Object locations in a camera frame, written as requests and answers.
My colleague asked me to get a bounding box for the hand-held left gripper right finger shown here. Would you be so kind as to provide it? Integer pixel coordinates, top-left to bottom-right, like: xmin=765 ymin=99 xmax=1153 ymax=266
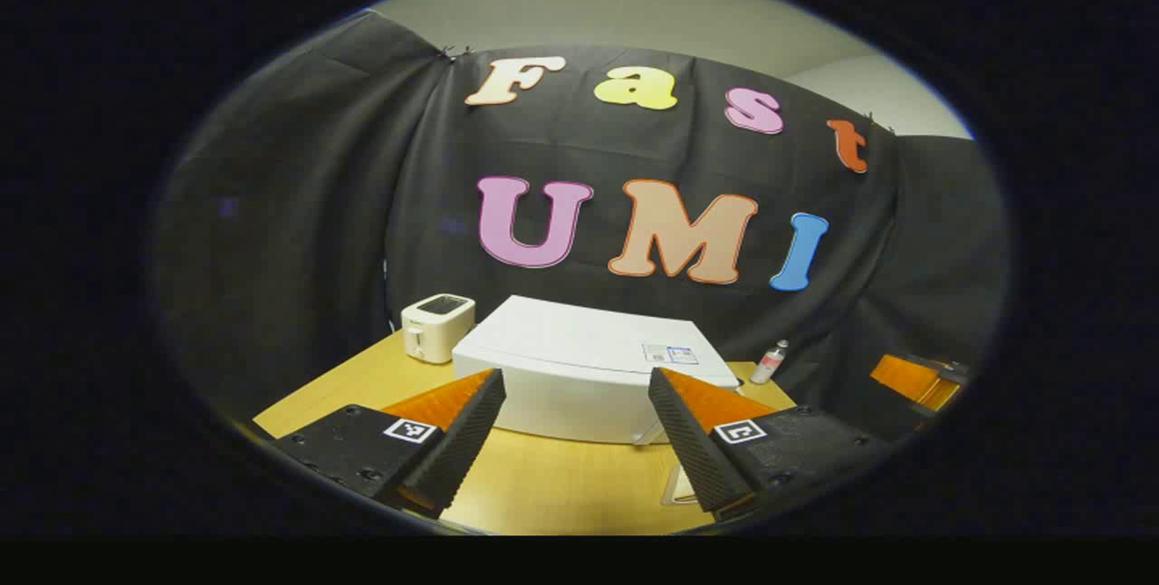
xmin=647 ymin=367 xmax=897 ymax=524

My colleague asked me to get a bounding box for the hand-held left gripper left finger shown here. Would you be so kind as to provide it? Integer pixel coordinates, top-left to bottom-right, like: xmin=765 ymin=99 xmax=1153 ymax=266
xmin=270 ymin=368 xmax=506 ymax=520

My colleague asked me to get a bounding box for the white microwave oven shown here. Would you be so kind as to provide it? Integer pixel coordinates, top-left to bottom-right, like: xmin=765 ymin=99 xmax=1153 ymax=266
xmin=451 ymin=295 xmax=742 ymax=446

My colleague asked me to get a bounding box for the white rectangular tray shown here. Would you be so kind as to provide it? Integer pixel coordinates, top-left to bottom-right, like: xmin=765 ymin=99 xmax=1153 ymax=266
xmin=661 ymin=465 xmax=700 ymax=506

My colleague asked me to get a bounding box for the white toaster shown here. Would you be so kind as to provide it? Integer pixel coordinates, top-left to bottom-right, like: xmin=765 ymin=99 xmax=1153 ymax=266
xmin=401 ymin=293 xmax=476 ymax=365

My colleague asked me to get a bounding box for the small clear bottle pink label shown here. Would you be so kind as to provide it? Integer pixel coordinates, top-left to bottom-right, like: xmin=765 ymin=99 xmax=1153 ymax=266
xmin=750 ymin=340 xmax=790 ymax=386

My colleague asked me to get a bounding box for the black backdrop cloth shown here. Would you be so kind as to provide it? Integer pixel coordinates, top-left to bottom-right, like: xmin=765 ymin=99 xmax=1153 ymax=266
xmin=154 ymin=10 xmax=1011 ymax=441

